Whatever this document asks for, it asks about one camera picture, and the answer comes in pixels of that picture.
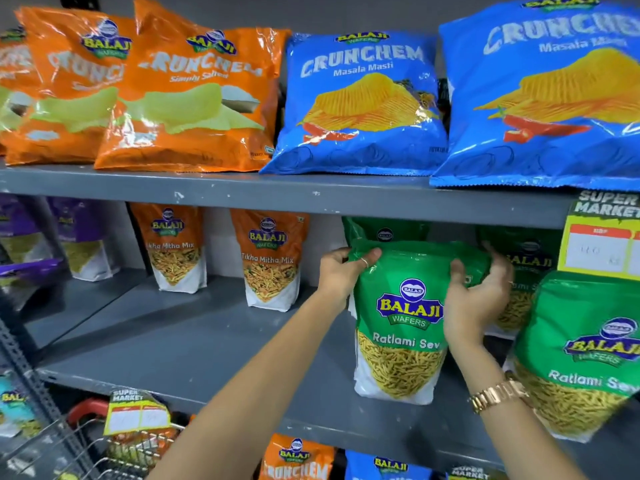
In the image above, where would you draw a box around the person's right hand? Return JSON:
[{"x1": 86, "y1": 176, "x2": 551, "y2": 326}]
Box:
[{"x1": 442, "y1": 243, "x2": 515, "y2": 353}]

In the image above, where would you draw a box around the person's left hand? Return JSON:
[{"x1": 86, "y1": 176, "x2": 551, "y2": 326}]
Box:
[{"x1": 318, "y1": 247, "x2": 383, "y2": 314}]

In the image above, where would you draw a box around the green snack pouch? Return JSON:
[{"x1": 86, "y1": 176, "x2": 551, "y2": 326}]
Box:
[
  {"x1": 341, "y1": 216, "x2": 432, "y2": 248},
  {"x1": 348, "y1": 239, "x2": 492, "y2": 406},
  {"x1": 502, "y1": 270, "x2": 640, "y2": 444},
  {"x1": 476, "y1": 226, "x2": 564, "y2": 341}
]

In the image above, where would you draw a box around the person's right forearm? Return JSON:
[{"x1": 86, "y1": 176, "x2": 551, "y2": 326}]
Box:
[{"x1": 449, "y1": 340, "x2": 587, "y2": 480}]

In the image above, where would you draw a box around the person's left forearm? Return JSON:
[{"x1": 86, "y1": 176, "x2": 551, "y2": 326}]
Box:
[{"x1": 146, "y1": 289, "x2": 351, "y2": 480}]

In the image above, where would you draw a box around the orange snack mix pouch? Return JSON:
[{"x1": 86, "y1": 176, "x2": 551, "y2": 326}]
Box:
[
  {"x1": 129, "y1": 203, "x2": 208, "y2": 295},
  {"x1": 229, "y1": 209, "x2": 310, "y2": 313}
]

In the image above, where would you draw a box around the gold wristwatch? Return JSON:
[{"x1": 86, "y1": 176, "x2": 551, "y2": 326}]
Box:
[{"x1": 467, "y1": 377, "x2": 531, "y2": 415}]

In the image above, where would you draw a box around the yellow green price tag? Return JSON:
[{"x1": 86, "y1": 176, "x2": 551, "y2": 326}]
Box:
[
  {"x1": 103, "y1": 389, "x2": 172, "y2": 437},
  {"x1": 557, "y1": 190, "x2": 640, "y2": 281},
  {"x1": 446, "y1": 464, "x2": 507, "y2": 480}
]

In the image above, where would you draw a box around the blue chips bag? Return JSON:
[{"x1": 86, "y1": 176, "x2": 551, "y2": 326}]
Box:
[
  {"x1": 429, "y1": 0, "x2": 640, "y2": 192},
  {"x1": 259, "y1": 30, "x2": 449, "y2": 177},
  {"x1": 344, "y1": 450, "x2": 420, "y2": 480}
]

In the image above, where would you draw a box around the orange chips bag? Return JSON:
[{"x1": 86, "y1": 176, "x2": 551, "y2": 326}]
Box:
[
  {"x1": 258, "y1": 434, "x2": 337, "y2": 480},
  {"x1": 0, "y1": 26, "x2": 32, "y2": 156},
  {"x1": 0, "y1": 6, "x2": 138, "y2": 167},
  {"x1": 94, "y1": 0, "x2": 292, "y2": 174}
]

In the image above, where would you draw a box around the purple snack pouch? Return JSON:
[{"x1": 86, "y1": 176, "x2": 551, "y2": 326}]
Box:
[
  {"x1": 0, "y1": 194, "x2": 54, "y2": 266},
  {"x1": 46, "y1": 196, "x2": 121, "y2": 282},
  {"x1": 0, "y1": 258, "x2": 65, "y2": 311}
]

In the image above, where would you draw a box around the grey slotted shelf upright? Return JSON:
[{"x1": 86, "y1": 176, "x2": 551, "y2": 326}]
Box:
[{"x1": 0, "y1": 313, "x2": 98, "y2": 480}]

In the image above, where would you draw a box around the teal snack pouch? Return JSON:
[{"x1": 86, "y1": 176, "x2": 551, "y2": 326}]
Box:
[{"x1": 0, "y1": 371, "x2": 43, "y2": 439}]

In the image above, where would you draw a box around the wire shopping cart red handle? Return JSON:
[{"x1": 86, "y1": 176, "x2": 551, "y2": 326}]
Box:
[{"x1": 0, "y1": 398, "x2": 187, "y2": 480}]

